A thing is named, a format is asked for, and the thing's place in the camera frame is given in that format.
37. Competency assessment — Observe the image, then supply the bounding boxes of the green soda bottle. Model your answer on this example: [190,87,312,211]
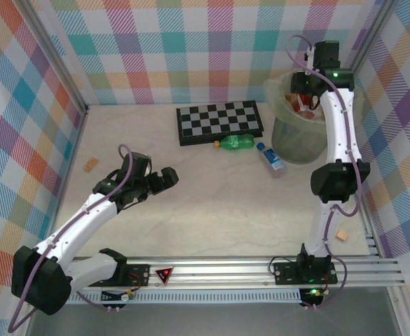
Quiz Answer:
[214,134,255,152]

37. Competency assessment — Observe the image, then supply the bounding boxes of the clear bottle blue label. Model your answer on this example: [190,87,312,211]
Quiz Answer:
[256,141,287,179]

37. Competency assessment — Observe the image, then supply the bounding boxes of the small black controller board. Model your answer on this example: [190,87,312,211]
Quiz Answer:
[100,289,136,305]
[298,286,327,306]

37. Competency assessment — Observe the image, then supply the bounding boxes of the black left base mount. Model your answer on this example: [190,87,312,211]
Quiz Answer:
[113,264,151,288]

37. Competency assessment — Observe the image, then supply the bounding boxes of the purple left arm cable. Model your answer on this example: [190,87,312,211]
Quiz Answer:
[7,143,137,333]

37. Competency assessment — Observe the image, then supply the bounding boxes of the translucent green plastic bin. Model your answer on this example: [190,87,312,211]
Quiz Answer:
[263,71,364,165]

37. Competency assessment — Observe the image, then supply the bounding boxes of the white slotted cable duct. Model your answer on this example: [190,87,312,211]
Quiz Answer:
[66,292,302,305]

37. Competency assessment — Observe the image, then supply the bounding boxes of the red black triangle sign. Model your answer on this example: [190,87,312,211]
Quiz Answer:
[154,266,175,286]

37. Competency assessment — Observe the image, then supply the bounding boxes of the aluminium frame post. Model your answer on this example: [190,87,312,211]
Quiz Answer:
[343,0,402,76]
[15,0,90,122]

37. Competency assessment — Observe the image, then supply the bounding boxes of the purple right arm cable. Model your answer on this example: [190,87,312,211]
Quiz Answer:
[285,34,365,311]

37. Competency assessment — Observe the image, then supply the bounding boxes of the black silver chessboard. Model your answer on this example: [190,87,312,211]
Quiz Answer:
[175,100,264,147]

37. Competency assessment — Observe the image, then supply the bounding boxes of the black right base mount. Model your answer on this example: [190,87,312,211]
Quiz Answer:
[273,257,339,286]

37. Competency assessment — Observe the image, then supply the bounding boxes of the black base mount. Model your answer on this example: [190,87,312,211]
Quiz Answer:
[273,257,339,286]
[113,264,151,288]

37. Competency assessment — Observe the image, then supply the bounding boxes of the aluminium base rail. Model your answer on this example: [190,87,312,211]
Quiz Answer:
[64,257,407,291]

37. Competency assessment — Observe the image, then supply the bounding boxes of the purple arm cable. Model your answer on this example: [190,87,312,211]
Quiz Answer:
[7,143,137,333]
[285,34,365,311]

